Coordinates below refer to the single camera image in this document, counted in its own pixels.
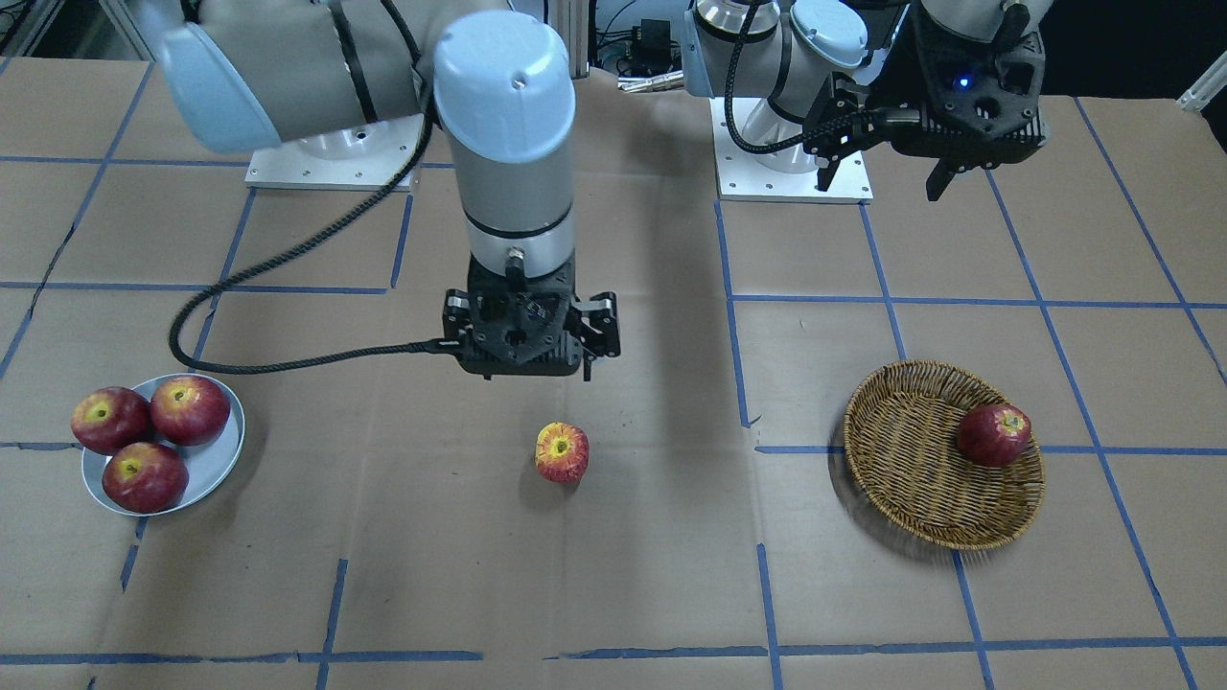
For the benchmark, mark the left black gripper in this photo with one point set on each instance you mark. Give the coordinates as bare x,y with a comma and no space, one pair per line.
893,93

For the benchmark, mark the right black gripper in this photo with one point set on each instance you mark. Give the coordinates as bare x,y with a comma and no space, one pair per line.
601,327

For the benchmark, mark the red yellow apple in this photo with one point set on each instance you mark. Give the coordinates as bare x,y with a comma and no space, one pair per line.
561,453

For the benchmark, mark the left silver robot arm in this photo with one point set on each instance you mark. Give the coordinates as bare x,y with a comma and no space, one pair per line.
799,89

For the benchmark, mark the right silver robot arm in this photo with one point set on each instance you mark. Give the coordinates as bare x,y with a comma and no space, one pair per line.
250,75

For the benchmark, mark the dark red apple in basket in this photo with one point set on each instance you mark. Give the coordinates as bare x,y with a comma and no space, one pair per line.
993,435

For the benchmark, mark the light blue plate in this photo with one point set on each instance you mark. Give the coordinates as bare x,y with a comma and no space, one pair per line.
208,465

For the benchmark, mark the red apple top of plate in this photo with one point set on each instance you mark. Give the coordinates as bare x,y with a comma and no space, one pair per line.
189,410

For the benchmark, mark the red apple of plate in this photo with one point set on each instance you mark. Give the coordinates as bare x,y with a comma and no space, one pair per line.
189,410
145,478

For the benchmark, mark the red apple bottom of plate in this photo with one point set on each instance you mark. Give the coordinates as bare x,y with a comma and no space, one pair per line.
145,478

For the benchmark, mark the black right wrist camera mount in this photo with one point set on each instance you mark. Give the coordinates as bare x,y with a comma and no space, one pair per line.
522,326

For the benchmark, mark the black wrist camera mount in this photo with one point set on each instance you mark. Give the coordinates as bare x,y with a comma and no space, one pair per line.
973,70
522,326

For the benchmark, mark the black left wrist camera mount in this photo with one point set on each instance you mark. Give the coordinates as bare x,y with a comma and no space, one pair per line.
973,70

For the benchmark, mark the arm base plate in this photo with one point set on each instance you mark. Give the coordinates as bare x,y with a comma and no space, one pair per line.
787,176
362,158

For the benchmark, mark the aluminium frame post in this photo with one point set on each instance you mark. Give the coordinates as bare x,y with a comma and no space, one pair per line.
577,29

